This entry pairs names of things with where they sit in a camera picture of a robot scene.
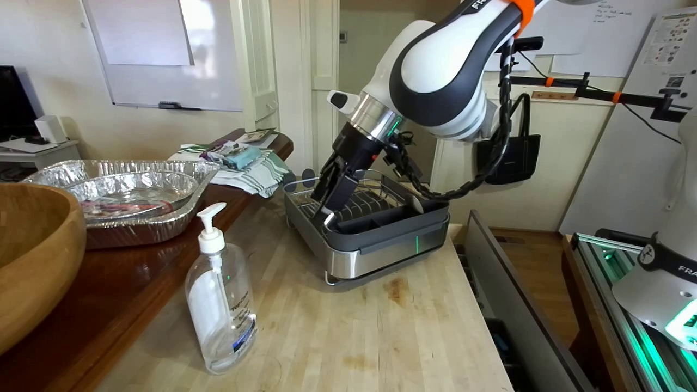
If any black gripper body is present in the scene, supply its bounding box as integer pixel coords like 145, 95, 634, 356
318, 123, 384, 191

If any grey dish rack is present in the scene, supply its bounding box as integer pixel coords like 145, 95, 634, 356
281, 169, 453, 292

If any silver metal spoon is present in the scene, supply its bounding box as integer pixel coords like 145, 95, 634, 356
406, 189, 427, 218

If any clear hand sanitizer pump bottle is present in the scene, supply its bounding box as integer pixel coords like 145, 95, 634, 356
183, 200, 261, 376

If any black hanging bag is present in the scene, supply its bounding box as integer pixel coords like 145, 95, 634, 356
474, 91, 543, 187

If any black whiteboard marker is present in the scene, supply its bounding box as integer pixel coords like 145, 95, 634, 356
156, 99, 206, 112

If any aluminium foil tray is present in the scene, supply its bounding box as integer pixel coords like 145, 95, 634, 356
22, 157, 222, 250

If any black rod with orange clamps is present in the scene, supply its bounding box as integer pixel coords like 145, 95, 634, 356
504, 68, 692, 123

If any dark wooden table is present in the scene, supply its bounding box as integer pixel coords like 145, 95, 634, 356
0, 129, 296, 392

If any white leaning panel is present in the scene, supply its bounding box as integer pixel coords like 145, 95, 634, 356
554, 7, 697, 240

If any large wooden bowl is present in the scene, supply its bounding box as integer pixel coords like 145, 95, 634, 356
0, 180, 89, 356

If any black computer monitor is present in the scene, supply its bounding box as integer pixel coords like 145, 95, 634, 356
0, 62, 48, 146

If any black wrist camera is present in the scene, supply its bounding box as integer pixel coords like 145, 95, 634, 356
380, 129, 417, 175

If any wall whiteboard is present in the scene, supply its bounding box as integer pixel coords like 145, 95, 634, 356
81, 0, 245, 116

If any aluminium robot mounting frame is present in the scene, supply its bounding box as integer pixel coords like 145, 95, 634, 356
569, 229, 697, 392

